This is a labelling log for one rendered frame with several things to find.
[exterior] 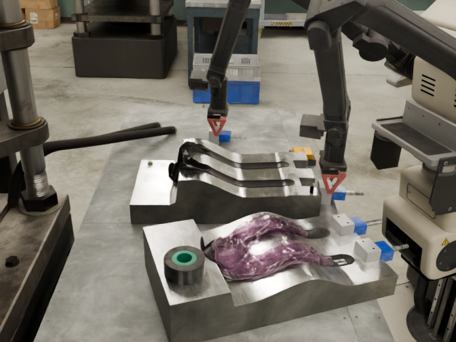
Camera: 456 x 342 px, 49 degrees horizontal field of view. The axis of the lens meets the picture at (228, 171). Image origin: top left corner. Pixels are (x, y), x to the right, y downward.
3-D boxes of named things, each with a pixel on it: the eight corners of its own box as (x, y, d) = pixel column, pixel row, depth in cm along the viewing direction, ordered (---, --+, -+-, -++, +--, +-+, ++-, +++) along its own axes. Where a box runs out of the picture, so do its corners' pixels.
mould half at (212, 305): (334, 230, 130) (339, 194, 125) (393, 294, 109) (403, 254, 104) (145, 266, 115) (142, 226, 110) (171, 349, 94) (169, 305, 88)
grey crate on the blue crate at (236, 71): (258, 70, 473) (259, 54, 466) (260, 83, 437) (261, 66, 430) (195, 68, 473) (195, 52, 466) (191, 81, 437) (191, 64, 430)
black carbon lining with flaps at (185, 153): (287, 167, 147) (290, 138, 143) (296, 194, 133) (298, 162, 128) (169, 166, 146) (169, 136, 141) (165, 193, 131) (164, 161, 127)
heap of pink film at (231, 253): (302, 226, 121) (305, 198, 118) (339, 270, 106) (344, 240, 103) (200, 244, 113) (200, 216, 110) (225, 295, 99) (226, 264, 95)
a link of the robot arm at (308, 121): (341, 131, 124) (347, 102, 127) (296, 124, 127) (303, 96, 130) (340, 153, 134) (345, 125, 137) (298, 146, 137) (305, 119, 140)
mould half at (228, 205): (302, 178, 156) (306, 138, 150) (318, 224, 133) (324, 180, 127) (142, 177, 154) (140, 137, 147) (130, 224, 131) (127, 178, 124)
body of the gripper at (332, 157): (322, 172, 134) (326, 147, 131) (318, 155, 143) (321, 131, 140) (346, 173, 134) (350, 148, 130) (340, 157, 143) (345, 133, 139)
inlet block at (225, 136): (245, 141, 180) (246, 127, 177) (245, 147, 175) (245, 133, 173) (210, 139, 181) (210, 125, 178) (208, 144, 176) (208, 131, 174)
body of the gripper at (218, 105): (207, 116, 168) (207, 96, 165) (210, 106, 177) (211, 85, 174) (226, 118, 168) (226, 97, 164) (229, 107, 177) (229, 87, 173)
